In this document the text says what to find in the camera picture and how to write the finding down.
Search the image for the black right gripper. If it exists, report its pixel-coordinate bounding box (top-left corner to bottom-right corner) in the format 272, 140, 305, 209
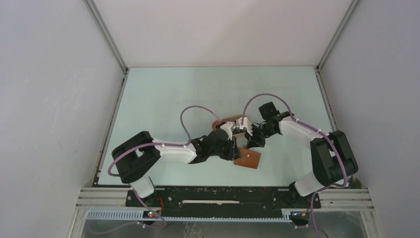
244, 123, 276, 148

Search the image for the pink oval plastic tray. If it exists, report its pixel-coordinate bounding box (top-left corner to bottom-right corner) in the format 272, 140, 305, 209
211, 115, 253, 136

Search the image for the brown leather card holder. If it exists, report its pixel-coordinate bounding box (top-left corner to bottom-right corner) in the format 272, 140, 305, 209
234, 148, 261, 169

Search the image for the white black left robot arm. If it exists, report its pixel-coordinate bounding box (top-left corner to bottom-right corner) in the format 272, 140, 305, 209
111, 129, 241, 207

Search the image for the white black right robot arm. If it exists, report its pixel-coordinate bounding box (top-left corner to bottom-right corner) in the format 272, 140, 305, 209
246, 102, 358, 207

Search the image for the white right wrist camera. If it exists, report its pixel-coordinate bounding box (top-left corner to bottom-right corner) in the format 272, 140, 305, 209
236, 116, 253, 135

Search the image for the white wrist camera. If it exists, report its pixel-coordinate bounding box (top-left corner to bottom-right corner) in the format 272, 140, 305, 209
236, 116, 253, 135
219, 121, 236, 140

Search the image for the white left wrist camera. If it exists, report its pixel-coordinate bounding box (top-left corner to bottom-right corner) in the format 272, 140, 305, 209
219, 121, 236, 140

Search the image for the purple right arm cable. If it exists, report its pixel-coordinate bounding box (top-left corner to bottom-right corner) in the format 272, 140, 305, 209
241, 93, 349, 238

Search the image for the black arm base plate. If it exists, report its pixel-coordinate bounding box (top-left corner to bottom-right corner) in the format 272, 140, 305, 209
144, 186, 321, 219

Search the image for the aluminium frame rail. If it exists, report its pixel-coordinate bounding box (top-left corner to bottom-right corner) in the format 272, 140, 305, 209
76, 187, 374, 222

